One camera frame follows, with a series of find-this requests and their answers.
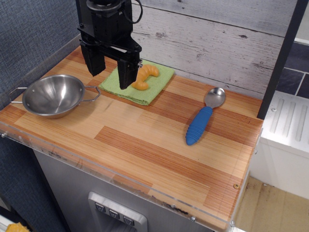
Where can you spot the yellow object bottom left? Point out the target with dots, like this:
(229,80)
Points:
(17,227)

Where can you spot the black vertical post right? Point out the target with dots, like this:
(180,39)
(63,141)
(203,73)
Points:
(287,44)

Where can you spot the green folded cloth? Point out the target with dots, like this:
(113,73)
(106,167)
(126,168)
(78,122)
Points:
(142,97)

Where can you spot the orange plastic croissant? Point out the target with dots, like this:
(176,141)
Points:
(143,73)

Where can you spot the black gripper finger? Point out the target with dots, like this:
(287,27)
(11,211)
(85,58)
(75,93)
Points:
(127,72)
(93,58)

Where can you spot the steel bowl with handles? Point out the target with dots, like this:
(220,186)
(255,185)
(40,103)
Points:
(54,96)

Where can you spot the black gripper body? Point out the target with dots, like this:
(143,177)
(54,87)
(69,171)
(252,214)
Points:
(110,24)

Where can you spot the silver dispenser button panel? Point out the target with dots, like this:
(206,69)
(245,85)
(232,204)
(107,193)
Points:
(110,216)

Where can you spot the blue handled metal spoon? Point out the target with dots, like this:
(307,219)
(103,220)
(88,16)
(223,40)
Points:
(213,99)

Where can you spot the white toy sink unit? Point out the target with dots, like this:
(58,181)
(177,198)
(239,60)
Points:
(281,156)

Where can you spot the grey toy fridge cabinet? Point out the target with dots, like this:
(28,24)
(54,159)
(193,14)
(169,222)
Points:
(72,186)

